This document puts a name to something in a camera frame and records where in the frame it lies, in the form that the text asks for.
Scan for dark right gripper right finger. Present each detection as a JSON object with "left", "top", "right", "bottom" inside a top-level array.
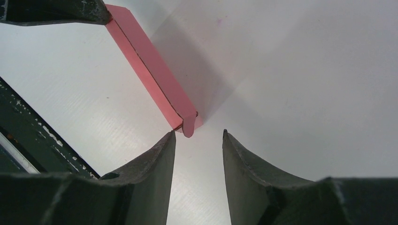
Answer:
[{"left": 222, "top": 130, "right": 311, "bottom": 225}]

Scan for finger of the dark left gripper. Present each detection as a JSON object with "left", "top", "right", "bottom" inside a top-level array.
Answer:
[{"left": 0, "top": 0, "right": 111, "bottom": 26}]

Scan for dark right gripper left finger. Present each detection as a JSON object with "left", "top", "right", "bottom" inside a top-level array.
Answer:
[{"left": 100, "top": 131, "right": 176, "bottom": 225}]

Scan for pink cardboard box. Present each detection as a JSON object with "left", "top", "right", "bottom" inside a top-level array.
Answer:
[{"left": 106, "top": 4, "right": 203, "bottom": 138}]

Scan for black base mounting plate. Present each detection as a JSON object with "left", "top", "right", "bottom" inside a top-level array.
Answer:
[{"left": 0, "top": 79, "right": 100, "bottom": 179}]

